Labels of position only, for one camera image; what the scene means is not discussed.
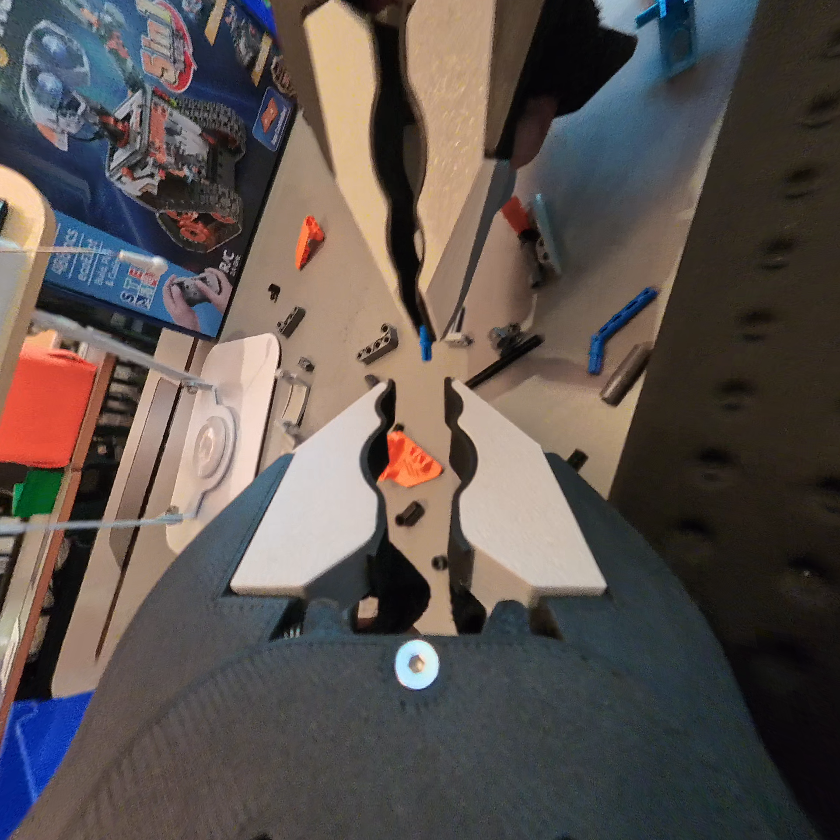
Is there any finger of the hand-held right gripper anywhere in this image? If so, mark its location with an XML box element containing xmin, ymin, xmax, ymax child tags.
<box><xmin>406</xmin><ymin>0</ymin><xmax>547</xmax><ymax>342</ymax></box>
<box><xmin>272</xmin><ymin>0</ymin><xmax>431</xmax><ymax>332</ymax></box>

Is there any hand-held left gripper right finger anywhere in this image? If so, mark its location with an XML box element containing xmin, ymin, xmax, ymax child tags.
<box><xmin>446</xmin><ymin>377</ymin><xmax>608</xmax><ymax>618</ymax></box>

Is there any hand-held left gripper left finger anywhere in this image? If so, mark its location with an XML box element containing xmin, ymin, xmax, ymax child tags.
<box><xmin>231</xmin><ymin>379</ymin><xmax>398</xmax><ymax>618</ymax></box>

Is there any person's right hand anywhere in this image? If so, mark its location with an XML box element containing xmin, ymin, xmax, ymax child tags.
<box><xmin>511</xmin><ymin>97</ymin><xmax>557</xmax><ymax>169</ymax></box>

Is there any blue brick assembly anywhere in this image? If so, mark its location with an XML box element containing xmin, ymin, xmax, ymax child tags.
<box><xmin>635</xmin><ymin>0</ymin><xmax>698</xmax><ymax>78</ymax></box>

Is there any orange ribbed panel piece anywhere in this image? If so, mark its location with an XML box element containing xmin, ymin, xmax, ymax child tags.
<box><xmin>378</xmin><ymin>428</ymin><xmax>445</xmax><ymax>489</ymax></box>

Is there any clear plastic curved piece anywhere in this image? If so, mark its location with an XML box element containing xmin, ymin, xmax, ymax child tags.
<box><xmin>274</xmin><ymin>369</ymin><xmax>313</xmax><ymax>429</ymax></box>

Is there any orange triangular brick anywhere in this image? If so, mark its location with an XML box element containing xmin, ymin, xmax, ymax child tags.
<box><xmin>294</xmin><ymin>215</ymin><xmax>326</xmax><ymax>271</ymax></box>

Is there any wooden book stand white base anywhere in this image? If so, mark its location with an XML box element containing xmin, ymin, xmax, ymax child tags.
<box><xmin>0</xmin><ymin>164</ymin><xmax>284</xmax><ymax>553</ymax></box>

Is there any long black axle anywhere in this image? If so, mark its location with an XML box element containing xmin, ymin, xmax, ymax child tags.
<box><xmin>464</xmin><ymin>334</ymin><xmax>545</xmax><ymax>390</ymax></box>

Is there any orange and grey assembly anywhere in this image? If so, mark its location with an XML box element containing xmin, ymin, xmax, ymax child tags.
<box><xmin>500</xmin><ymin>192</ymin><xmax>564</xmax><ymax>288</ymax></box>

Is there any grey beam with holes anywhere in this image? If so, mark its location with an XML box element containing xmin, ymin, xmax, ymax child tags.
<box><xmin>357</xmin><ymin>323</ymin><xmax>400</xmax><ymax>364</ymax></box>

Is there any grey cylinder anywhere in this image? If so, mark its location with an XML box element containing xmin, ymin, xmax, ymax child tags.
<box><xmin>600</xmin><ymin>342</ymin><xmax>655</xmax><ymax>405</ymax></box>

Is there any blue robot kit box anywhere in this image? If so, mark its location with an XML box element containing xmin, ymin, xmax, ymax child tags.
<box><xmin>0</xmin><ymin>0</ymin><xmax>298</xmax><ymax>340</ymax></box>

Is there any blue angled beam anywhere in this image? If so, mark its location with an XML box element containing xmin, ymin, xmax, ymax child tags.
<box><xmin>588</xmin><ymin>287</ymin><xmax>659</xmax><ymax>375</ymax></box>

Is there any green block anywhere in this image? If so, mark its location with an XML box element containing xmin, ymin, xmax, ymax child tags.
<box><xmin>12</xmin><ymin>468</ymin><xmax>68</xmax><ymax>519</ymax></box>

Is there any orange box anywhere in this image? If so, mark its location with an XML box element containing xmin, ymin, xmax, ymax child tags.
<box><xmin>0</xmin><ymin>348</ymin><xmax>99</xmax><ymax>469</ymax></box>

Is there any blue storage bin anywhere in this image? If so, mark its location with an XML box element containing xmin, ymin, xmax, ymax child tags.
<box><xmin>0</xmin><ymin>689</ymin><xmax>94</xmax><ymax>840</ymax></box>

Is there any white page-holder cord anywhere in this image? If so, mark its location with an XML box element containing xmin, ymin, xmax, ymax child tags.
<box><xmin>0</xmin><ymin>246</ymin><xmax>169</xmax><ymax>273</ymax></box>

